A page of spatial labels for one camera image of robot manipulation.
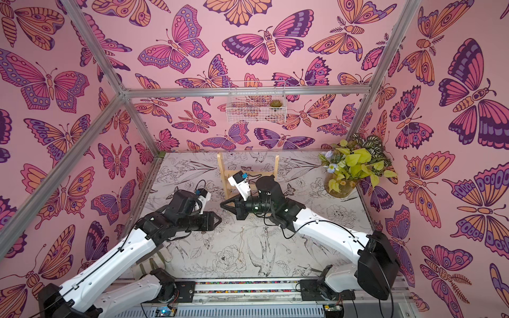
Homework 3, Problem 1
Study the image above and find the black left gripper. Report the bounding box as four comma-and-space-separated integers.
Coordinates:
178, 211, 224, 233

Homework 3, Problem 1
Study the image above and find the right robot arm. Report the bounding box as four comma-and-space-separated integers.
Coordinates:
220, 171, 400, 300

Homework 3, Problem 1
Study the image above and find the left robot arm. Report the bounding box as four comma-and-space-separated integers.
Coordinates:
36, 188, 221, 317

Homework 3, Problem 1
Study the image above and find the wooden jewelry display stand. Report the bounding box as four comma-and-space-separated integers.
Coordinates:
217, 152, 280, 199

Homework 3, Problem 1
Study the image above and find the small succulent in basket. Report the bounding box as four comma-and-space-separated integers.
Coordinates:
270, 99, 284, 109

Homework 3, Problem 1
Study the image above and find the potted green plant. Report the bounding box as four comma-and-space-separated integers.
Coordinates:
319, 133, 398, 198

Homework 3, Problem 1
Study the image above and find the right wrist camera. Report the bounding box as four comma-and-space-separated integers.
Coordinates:
232, 171, 251, 201

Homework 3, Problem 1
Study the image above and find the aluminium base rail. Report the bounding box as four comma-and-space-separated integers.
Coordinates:
118, 278, 419, 317

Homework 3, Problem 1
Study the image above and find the white wire basket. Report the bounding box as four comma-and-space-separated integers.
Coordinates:
224, 79, 288, 125

